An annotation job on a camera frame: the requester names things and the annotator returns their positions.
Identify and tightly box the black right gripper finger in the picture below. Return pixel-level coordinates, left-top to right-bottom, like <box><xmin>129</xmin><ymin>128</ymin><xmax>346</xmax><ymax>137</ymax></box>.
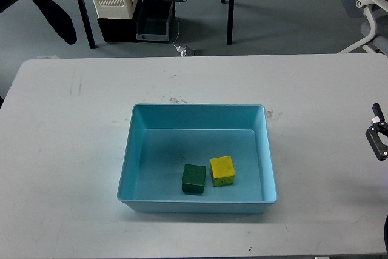
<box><xmin>366</xmin><ymin>103</ymin><xmax>387</xmax><ymax>161</ymax></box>

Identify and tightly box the yellow wooden cube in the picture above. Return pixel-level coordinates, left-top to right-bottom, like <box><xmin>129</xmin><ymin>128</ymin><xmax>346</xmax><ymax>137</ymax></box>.
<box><xmin>210</xmin><ymin>156</ymin><xmax>235</xmax><ymax>187</ymax></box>

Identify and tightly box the green wooden cube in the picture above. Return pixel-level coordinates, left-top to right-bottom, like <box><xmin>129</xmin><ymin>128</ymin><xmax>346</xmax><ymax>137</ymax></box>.
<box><xmin>181</xmin><ymin>164</ymin><xmax>206</xmax><ymax>194</ymax></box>

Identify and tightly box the dark grey open bin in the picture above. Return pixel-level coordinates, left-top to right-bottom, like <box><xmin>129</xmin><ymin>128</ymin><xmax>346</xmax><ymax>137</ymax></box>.
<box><xmin>136</xmin><ymin>0</ymin><xmax>175</xmax><ymax>42</ymax></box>

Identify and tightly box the white power adapter plug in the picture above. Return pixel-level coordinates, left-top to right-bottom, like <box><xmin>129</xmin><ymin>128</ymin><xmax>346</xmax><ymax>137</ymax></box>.
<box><xmin>176</xmin><ymin>46</ymin><xmax>195</xmax><ymax>57</ymax></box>

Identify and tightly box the cream plastic crate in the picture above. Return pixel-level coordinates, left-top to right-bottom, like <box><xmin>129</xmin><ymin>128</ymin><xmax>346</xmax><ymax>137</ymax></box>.
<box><xmin>93</xmin><ymin>0</ymin><xmax>139</xmax><ymax>19</ymax></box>

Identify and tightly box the black plastic crate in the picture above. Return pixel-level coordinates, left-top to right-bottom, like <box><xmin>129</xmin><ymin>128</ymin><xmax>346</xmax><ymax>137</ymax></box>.
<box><xmin>98</xmin><ymin>0</ymin><xmax>141</xmax><ymax>43</ymax></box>

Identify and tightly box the black table leg left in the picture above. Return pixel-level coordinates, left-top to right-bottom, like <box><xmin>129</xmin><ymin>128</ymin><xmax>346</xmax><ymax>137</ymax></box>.
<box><xmin>77</xmin><ymin>0</ymin><xmax>96</xmax><ymax>49</ymax></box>

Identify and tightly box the white grey office chair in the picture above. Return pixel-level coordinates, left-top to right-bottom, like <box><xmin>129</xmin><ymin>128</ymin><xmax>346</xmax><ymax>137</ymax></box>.
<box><xmin>340</xmin><ymin>0</ymin><xmax>387</xmax><ymax>55</ymax></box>

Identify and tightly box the light blue plastic tray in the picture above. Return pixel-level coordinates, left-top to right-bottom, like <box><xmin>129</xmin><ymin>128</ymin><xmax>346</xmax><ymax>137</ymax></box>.
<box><xmin>117</xmin><ymin>104</ymin><xmax>278</xmax><ymax>214</ymax></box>

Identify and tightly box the white hanging cable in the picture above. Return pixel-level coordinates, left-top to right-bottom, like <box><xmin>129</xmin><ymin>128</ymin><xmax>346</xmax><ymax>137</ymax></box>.
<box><xmin>172</xmin><ymin>0</ymin><xmax>181</xmax><ymax>48</ymax></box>

